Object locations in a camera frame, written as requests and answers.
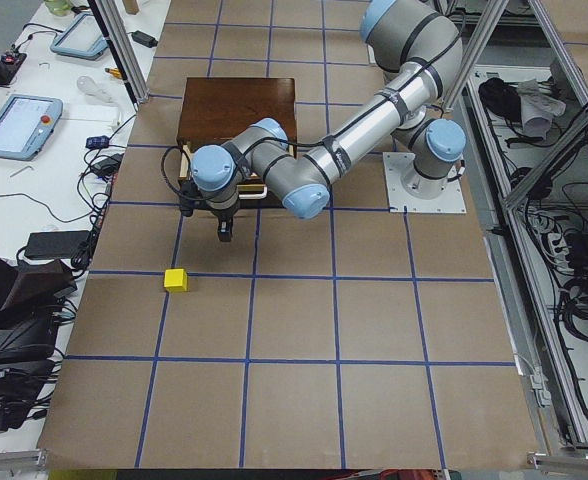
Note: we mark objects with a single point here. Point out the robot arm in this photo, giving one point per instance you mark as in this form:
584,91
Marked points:
420,51

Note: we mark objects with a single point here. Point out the aluminium frame post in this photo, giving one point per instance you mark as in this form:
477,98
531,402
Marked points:
114,32

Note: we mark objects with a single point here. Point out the near teach pendant tablet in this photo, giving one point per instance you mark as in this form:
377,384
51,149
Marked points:
26,123

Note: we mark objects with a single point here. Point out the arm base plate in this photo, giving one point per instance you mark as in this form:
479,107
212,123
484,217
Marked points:
409,192

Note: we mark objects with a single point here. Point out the black power adapter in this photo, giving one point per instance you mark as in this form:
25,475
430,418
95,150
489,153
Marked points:
55,244

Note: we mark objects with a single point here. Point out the far teach pendant tablet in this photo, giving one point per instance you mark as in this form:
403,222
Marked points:
81,39

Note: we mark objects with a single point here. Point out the teach pendant tablet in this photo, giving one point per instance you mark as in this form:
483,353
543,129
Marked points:
26,123
81,39

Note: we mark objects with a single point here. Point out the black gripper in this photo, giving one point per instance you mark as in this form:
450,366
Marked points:
222,217

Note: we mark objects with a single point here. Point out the yellow cube block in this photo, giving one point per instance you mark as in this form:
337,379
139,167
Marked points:
176,280

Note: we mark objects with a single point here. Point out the dark wooden drawer cabinet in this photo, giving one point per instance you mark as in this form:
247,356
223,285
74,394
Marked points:
217,109

